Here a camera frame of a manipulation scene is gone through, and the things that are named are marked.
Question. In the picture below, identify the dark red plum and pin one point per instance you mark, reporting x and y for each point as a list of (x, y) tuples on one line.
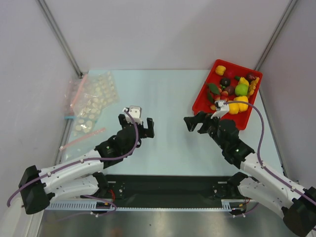
[(251, 77)]

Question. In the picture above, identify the red plastic tray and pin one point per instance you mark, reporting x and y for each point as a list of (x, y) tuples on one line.
[(240, 119)]

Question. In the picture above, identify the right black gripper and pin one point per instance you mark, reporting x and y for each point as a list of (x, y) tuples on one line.
[(204, 123)]

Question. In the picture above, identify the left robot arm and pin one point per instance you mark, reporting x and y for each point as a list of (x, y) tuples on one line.
[(83, 176)]

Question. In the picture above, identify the orange small bell pepper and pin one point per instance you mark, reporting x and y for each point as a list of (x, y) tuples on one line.
[(220, 70)]

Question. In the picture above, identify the green apple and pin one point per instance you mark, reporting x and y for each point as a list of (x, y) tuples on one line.
[(241, 89)]

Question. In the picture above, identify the pink zip bag stack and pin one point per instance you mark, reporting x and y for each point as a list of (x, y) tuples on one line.
[(73, 91)]

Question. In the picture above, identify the clear zip bag with pattern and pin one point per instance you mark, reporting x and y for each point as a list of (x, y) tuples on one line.
[(94, 93)]

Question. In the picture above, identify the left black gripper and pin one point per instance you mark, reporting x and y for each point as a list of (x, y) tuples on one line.
[(149, 124)]

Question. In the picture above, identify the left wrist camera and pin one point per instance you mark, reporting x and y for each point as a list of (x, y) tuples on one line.
[(135, 112)]

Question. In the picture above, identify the purple passion fruit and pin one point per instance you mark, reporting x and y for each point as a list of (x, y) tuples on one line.
[(230, 90)]

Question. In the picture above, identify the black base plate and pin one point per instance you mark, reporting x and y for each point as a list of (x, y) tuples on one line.
[(145, 191)]

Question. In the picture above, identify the white cable duct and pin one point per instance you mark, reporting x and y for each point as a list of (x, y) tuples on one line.
[(85, 205)]

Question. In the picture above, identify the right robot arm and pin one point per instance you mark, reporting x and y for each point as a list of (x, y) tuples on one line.
[(293, 203)]

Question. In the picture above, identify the yellow bell pepper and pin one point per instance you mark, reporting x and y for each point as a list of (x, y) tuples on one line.
[(242, 103)]

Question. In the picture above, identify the yellow lemon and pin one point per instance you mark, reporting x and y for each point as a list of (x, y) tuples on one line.
[(233, 108)]

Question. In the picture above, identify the pink zip bag front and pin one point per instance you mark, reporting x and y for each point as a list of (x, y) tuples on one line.
[(82, 144)]

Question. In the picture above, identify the dark mangosteen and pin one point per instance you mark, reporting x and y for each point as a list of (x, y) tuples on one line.
[(225, 82)]

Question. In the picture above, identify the lychee bunch with leaves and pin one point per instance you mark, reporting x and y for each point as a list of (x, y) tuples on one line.
[(215, 92)]

